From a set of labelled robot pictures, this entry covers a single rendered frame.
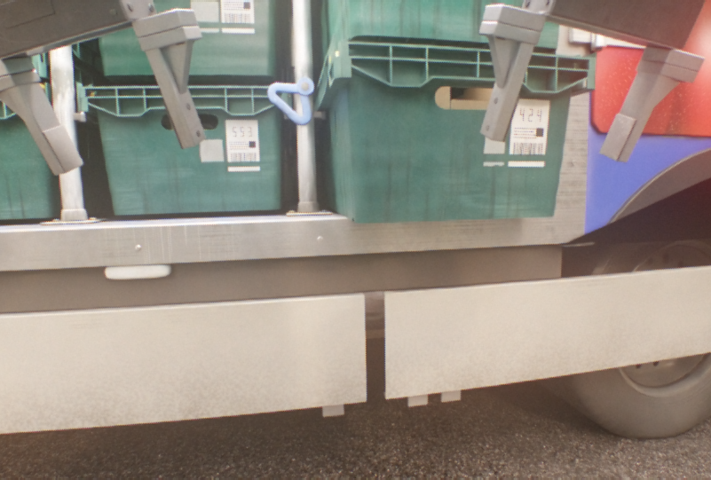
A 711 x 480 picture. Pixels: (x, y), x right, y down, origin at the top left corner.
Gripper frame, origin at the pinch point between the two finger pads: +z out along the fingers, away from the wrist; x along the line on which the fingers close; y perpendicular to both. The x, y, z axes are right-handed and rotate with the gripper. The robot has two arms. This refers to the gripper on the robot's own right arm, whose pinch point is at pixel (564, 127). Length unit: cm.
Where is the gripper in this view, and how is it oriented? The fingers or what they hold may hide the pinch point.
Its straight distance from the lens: 40.6
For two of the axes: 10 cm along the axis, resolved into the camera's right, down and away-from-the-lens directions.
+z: -1.6, 8.6, 4.8
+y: 1.0, 5.0, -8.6
